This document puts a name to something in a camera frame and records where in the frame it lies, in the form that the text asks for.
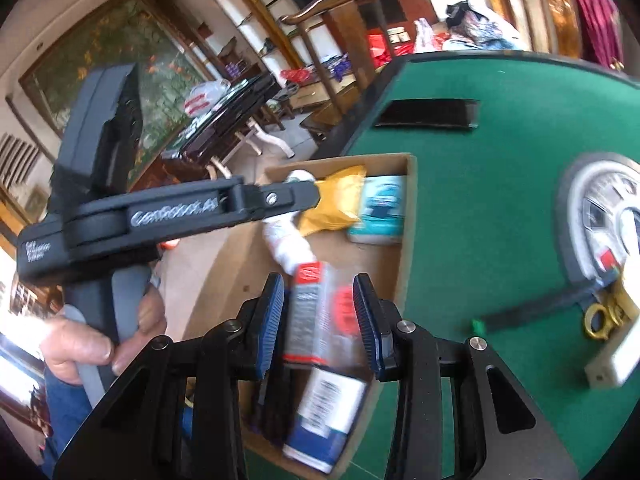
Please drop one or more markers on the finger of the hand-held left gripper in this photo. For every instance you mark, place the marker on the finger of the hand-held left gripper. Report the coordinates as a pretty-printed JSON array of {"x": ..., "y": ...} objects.
[{"x": 280, "y": 199}]

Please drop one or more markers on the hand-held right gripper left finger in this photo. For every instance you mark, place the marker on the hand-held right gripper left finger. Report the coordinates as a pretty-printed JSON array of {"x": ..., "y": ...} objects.
[{"x": 262, "y": 330}]

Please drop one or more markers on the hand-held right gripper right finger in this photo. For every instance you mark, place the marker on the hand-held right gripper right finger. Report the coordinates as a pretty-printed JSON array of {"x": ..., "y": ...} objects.
[{"x": 367, "y": 325}]

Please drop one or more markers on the white bottle green label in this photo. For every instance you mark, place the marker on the white bottle green label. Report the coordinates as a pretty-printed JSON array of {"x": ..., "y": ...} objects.
[{"x": 290, "y": 245}]

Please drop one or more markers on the gold snack packet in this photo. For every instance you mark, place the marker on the gold snack packet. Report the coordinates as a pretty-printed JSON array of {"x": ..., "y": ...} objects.
[{"x": 332, "y": 200}]

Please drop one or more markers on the red and grey carton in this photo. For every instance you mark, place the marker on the red and grey carton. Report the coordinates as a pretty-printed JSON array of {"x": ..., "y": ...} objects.
[{"x": 315, "y": 320}]

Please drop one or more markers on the cardboard box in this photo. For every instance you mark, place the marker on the cardboard box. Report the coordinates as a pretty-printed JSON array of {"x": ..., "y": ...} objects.
[{"x": 402, "y": 240}]

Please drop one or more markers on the blue and white box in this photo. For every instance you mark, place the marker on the blue and white box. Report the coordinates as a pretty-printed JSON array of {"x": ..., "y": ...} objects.
[{"x": 327, "y": 415}]

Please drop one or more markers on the person's left hand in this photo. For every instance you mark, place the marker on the person's left hand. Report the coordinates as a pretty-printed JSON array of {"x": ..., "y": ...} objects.
[{"x": 75, "y": 350}]

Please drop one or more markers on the teal packet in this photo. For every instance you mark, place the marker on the teal packet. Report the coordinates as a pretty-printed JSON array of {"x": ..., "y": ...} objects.
[{"x": 377, "y": 210}]

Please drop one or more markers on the black glass table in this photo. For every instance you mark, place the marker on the black glass table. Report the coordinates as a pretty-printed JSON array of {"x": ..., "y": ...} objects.
[{"x": 230, "y": 110}]

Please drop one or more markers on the white plastic bag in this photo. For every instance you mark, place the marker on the white plastic bag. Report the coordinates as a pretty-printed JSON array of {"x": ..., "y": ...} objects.
[{"x": 205, "y": 97}]

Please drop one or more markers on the black marker green cap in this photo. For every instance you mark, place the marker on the black marker green cap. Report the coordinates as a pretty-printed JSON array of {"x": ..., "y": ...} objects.
[{"x": 530, "y": 310}]

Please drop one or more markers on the wooden chair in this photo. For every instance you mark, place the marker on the wooden chair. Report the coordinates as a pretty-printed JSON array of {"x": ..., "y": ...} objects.
[
  {"x": 555, "y": 5},
  {"x": 350, "y": 50}
]

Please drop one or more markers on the black flat slab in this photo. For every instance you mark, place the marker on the black flat slab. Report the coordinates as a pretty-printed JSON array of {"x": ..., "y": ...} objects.
[{"x": 425, "y": 112}]

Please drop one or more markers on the framed painting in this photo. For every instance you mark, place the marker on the framed painting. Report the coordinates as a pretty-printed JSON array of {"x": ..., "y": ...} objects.
[{"x": 140, "y": 60}]

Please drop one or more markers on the person's blue jeans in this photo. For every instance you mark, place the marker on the person's blue jeans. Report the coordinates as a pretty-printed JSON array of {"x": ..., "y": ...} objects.
[{"x": 65, "y": 420}]

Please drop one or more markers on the gold padlock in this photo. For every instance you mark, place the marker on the gold padlock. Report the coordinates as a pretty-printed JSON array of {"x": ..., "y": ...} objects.
[{"x": 602, "y": 317}]

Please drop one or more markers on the white rectangular box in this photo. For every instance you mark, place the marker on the white rectangular box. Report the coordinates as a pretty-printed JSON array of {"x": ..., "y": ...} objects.
[{"x": 615, "y": 355}]

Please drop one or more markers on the round grey table panel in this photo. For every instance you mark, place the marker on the round grey table panel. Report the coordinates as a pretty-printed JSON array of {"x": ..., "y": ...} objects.
[{"x": 600, "y": 210}]

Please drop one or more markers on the pile of clothes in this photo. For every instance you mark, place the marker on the pile of clothes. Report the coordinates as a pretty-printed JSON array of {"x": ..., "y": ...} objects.
[{"x": 480, "y": 25}]

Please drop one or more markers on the maroon cloth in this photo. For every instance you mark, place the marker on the maroon cloth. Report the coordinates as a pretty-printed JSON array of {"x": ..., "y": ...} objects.
[{"x": 597, "y": 15}]

